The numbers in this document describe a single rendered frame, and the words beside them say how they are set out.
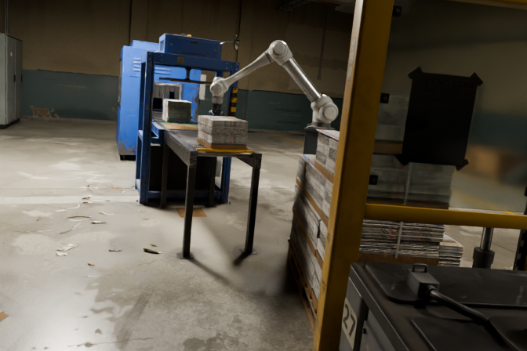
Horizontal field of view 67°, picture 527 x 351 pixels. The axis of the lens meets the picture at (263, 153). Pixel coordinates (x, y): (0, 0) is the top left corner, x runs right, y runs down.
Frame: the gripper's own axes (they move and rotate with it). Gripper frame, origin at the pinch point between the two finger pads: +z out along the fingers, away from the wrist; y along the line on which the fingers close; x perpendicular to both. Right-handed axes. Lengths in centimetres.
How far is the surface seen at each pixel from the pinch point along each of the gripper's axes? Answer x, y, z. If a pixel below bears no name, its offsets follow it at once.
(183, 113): 165, 4, 5
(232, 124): -39.1, 2.0, -8.1
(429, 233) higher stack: -202, 38, 15
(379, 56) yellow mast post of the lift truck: -221, -13, -50
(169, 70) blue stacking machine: 323, 8, -48
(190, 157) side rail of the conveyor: -43, -29, 17
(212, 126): -39.4, -13.3, -5.5
